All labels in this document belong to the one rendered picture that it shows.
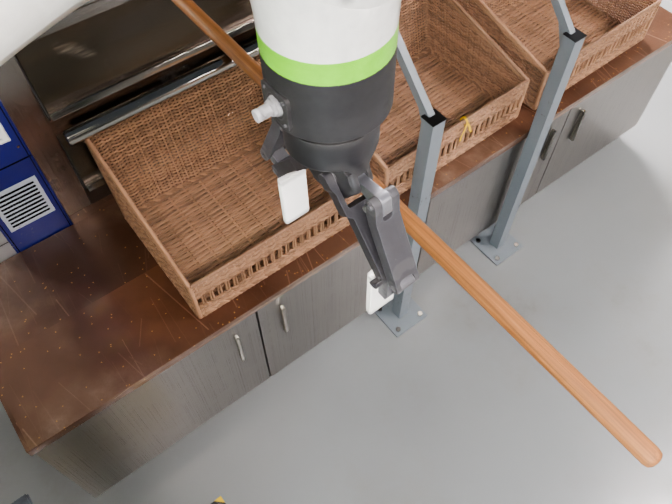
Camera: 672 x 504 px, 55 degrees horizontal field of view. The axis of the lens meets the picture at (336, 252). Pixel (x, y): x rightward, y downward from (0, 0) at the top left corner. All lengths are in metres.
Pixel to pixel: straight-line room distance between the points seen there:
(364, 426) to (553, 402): 0.62
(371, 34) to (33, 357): 1.44
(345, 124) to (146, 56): 1.28
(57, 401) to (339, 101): 1.33
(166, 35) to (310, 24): 1.33
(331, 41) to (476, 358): 1.92
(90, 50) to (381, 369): 1.30
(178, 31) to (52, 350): 0.83
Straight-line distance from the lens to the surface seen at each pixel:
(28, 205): 1.80
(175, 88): 1.28
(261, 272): 1.65
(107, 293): 1.75
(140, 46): 1.68
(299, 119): 0.44
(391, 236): 0.51
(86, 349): 1.69
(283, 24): 0.39
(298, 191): 0.65
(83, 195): 1.90
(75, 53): 1.64
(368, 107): 0.44
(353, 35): 0.39
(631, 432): 0.93
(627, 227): 2.71
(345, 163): 0.48
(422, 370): 2.20
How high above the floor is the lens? 2.01
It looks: 57 degrees down
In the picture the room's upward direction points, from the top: straight up
